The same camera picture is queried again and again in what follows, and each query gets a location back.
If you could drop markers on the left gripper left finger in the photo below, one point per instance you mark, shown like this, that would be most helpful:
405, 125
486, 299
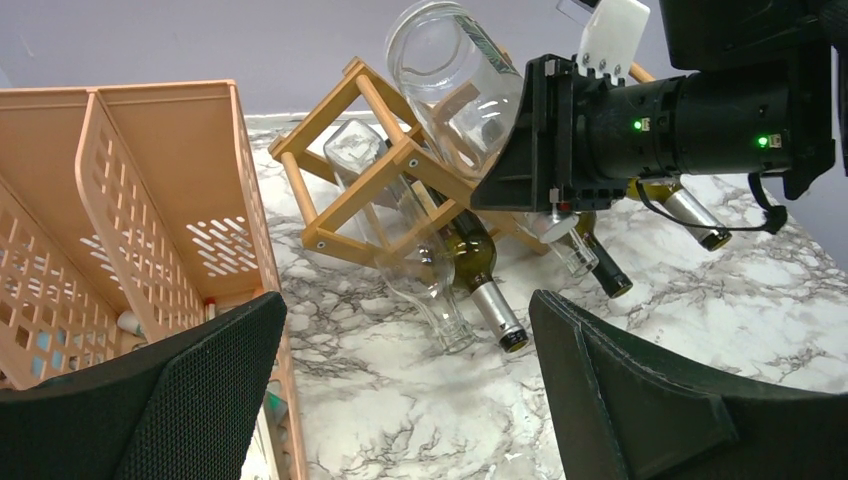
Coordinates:
181, 408

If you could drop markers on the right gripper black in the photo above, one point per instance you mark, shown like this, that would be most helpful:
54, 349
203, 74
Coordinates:
575, 142

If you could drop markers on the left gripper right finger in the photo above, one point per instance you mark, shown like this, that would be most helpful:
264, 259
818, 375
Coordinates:
625, 408

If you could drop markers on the green wine bottle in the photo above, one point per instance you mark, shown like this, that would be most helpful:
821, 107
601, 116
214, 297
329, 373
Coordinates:
683, 206
458, 255
609, 275

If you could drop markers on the round clear glass decanter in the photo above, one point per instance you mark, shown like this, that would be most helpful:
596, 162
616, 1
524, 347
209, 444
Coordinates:
465, 93

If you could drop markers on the clear round glass bottle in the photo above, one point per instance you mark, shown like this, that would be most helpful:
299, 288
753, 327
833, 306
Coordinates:
353, 150

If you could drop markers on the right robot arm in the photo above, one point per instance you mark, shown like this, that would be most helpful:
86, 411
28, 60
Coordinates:
757, 95

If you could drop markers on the wooden lattice wine rack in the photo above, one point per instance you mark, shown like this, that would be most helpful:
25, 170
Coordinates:
406, 156

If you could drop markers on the peach plastic file organizer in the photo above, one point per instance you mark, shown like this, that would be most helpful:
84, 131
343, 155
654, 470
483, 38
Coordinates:
129, 213

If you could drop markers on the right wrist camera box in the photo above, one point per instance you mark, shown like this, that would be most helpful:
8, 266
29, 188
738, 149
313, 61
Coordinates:
611, 33

